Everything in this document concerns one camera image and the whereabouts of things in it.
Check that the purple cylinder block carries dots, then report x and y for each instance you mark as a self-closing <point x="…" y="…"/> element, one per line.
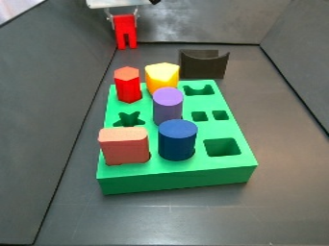
<point x="166" y="104"/>

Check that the pink rounded rectangular block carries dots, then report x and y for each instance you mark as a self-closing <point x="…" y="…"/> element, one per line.
<point x="124" y="145"/>

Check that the red hexagonal prism block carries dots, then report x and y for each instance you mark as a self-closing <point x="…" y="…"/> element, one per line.
<point x="127" y="84"/>

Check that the green shape sorter board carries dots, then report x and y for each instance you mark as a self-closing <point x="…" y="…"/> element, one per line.
<point x="222" y="160"/>

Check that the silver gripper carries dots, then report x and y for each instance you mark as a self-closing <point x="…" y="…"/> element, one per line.
<point x="100" y="4"/>

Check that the red double-square block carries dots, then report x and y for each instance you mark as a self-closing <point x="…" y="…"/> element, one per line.
<point x="124" y="30"/>

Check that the black curved block holder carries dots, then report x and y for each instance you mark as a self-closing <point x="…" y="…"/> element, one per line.
<point x="202" y="64"/>

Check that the dark blue cylinder block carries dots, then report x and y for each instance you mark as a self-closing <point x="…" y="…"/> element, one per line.
<point x="176" y="135"/>

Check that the yellow pentagonal prism block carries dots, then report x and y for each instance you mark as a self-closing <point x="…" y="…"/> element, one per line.
<point x="160" y="75"/>

